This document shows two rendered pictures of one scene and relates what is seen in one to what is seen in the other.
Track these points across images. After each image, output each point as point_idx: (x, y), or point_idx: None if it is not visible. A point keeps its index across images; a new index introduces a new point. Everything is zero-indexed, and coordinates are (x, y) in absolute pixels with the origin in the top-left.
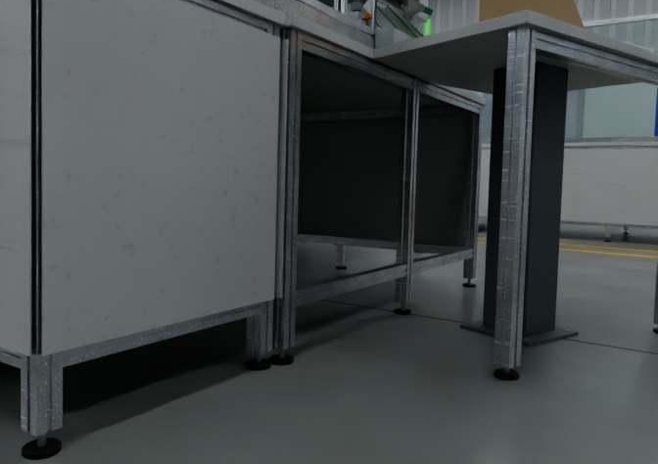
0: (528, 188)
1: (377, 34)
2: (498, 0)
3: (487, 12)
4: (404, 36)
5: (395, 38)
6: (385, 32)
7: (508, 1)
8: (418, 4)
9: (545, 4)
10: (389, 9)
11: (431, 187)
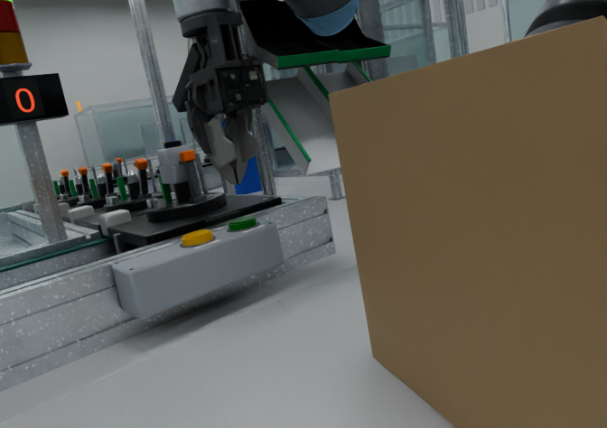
0: None
1: (116, 278)
2: (380, 184)
3: (361, 212)
4: (194, 259)
5: (142, 298)
6: (122, 280)
7: (407, 202)
8: (230, 149)
9: (564, 303)
10: (303, 69)
11: None
